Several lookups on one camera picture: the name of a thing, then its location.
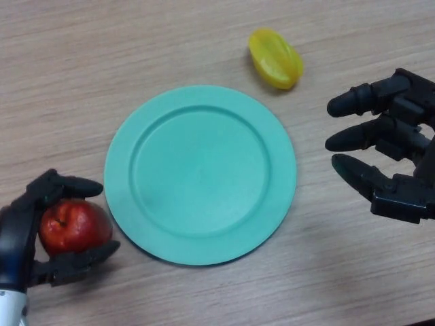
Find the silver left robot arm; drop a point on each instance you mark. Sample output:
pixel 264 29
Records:
pixel 12 309

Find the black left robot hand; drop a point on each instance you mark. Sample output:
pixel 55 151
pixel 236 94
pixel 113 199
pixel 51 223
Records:
pixel 18 234

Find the yellow starfruit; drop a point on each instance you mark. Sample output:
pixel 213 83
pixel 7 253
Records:
pixel 275 59

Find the green round plate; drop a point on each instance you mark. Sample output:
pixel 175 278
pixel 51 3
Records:
pixel 200 176

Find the red apple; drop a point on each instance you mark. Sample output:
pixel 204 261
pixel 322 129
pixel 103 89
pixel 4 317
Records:
pixel 78 227

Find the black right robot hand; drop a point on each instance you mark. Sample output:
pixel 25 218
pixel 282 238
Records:
pixel 401 200

